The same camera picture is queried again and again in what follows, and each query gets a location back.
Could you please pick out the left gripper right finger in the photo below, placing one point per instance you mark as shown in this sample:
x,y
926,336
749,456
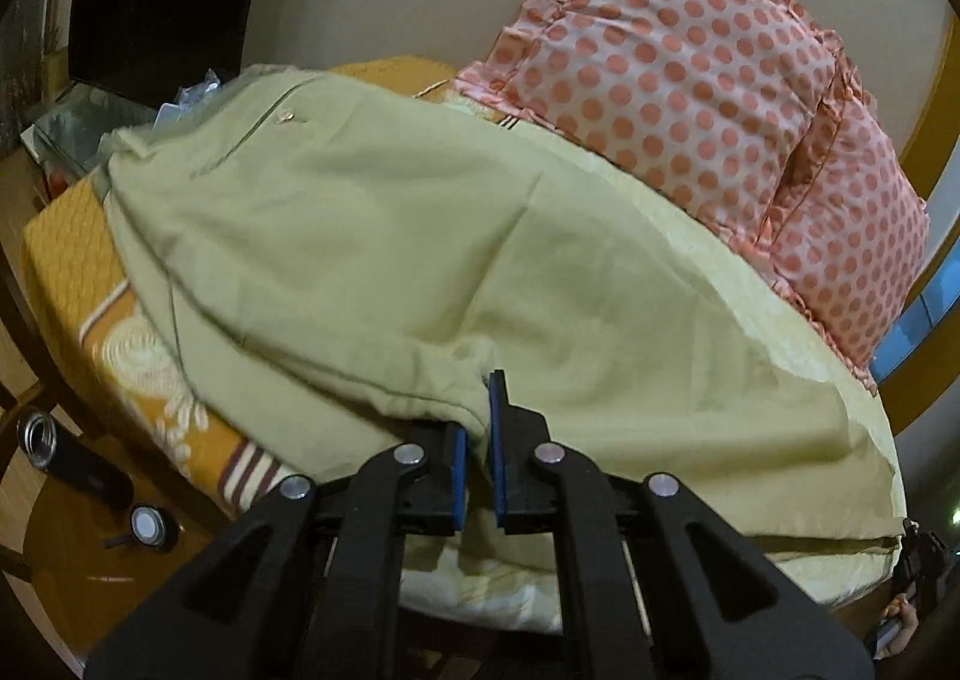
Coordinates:
x,y
653,582

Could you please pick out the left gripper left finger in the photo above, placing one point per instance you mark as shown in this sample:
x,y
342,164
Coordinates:
x,y
305,584

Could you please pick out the pale yellow bed cover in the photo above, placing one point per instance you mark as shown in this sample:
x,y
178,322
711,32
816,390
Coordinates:
x,y
842,574

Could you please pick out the wooden bedside stool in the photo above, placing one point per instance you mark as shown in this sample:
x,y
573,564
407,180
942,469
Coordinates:
x,y
80,571

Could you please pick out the black flashlight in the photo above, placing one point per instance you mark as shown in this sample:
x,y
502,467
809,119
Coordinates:
x,y
53,450

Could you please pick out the orange patterned bedsheet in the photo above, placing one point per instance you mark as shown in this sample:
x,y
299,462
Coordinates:
x,y
108,349

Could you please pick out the lower polka dot pillow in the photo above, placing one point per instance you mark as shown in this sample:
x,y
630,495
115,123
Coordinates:
x,y
846,233

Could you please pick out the polka dot pillow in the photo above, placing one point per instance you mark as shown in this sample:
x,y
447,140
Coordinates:
x,y
704,100
846,233

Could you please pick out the blue window curtain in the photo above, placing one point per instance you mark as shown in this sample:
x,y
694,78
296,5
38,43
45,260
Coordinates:
x,y
917,322

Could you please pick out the glass side table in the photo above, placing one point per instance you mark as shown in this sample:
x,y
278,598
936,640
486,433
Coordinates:
x,y
65,137

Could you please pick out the upper polka dot pillow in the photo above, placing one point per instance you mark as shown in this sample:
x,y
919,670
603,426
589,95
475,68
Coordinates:
x,y
704,100

